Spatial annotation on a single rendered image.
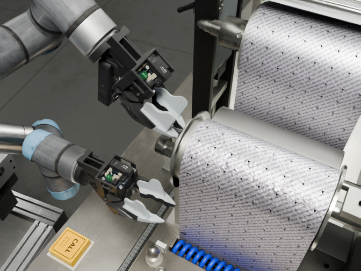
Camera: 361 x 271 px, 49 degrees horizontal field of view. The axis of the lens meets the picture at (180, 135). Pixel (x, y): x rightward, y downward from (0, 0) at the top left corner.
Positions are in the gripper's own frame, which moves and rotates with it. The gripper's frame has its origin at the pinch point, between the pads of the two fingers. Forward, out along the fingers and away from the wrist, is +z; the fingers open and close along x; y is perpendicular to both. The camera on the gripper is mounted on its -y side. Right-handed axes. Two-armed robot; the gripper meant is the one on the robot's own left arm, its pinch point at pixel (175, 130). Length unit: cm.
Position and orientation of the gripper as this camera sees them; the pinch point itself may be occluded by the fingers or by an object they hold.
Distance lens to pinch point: 73.3
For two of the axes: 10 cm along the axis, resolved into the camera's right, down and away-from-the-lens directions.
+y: 5.6, -2.7, -7.8
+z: 6.7, 7.1, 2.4
